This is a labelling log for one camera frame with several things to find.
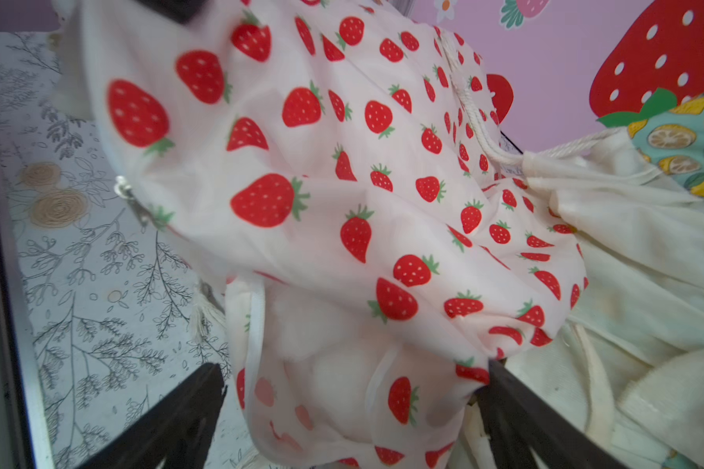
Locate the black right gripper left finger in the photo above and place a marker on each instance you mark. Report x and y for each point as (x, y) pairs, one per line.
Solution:
(175, 433)

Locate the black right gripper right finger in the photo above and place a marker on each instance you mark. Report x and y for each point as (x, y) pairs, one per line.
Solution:
(522, 430)

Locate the yellow lemon print pillow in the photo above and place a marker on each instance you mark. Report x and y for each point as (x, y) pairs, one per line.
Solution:
(627, 370)

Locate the floral pattern table mat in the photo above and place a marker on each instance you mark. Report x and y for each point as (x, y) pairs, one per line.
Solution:
(101, 304)

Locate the red strawberry print pillow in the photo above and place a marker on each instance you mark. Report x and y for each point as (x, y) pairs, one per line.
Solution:
(331, 170)

